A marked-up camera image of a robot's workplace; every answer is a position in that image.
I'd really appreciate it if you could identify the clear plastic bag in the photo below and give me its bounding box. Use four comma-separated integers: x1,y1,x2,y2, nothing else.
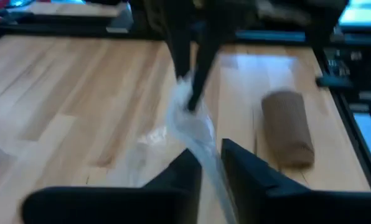
104,74,239,224

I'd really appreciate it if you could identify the brown elastic bandage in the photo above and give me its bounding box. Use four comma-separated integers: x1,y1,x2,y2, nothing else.
260,90,316,169

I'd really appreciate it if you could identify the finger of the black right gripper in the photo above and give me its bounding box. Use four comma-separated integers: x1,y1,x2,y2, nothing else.
188,34,223,111
165,30,192,78

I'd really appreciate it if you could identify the black network switch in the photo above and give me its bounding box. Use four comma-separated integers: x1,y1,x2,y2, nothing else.
324,46,371,116

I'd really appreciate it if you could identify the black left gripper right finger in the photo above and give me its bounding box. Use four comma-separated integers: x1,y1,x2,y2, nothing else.
220,138,371,224

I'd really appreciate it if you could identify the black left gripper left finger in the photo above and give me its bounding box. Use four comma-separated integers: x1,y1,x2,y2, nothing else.
21,148,203,224

